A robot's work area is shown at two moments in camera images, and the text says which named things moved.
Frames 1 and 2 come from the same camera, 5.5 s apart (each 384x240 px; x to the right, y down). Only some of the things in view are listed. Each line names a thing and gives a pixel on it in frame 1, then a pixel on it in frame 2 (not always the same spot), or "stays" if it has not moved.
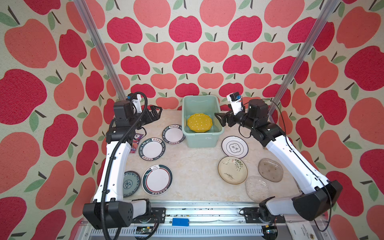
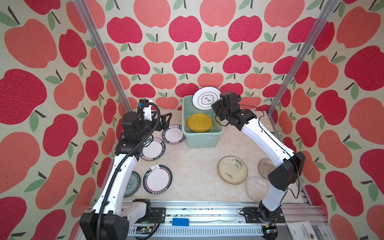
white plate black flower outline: [235, 146] -> [204, 97]
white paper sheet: [302, 230] stays
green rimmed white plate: [173, 134] stays
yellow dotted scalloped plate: [199, 122] stays
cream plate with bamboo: [232, 170] stays
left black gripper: [156, 116] -> [164, 124]
